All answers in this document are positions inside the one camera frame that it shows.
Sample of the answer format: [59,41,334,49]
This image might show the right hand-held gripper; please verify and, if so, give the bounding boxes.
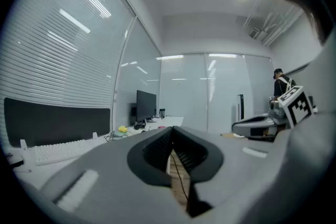
[232,86,314,140]

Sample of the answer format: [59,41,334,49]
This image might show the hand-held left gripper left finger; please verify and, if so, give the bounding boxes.
[39,125,195,224]

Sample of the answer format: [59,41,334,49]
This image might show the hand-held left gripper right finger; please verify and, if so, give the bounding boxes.
[172,125,287,219]

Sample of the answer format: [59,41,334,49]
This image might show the white tower fan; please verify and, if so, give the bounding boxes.
[237,94,245,124]

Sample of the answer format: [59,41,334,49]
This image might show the clear plastic bag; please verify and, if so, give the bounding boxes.
[112,130,135,139]

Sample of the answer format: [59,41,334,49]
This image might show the white keyboard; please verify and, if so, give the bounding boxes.
[33,138,99,166]

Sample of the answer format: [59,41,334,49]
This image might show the black monitor at desk back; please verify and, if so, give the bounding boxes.
[4,97,111,148]

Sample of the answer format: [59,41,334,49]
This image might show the person in white shirt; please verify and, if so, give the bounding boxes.
[306,30,336,116]

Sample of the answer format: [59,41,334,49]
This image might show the white ceiling air unit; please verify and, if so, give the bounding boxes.
[248,26,263,40]

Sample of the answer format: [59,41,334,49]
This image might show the white window blinds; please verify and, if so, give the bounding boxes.
[0,0,137,145]

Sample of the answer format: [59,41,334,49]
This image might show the black desk cable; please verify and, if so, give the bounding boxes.
[103,130,117,143]

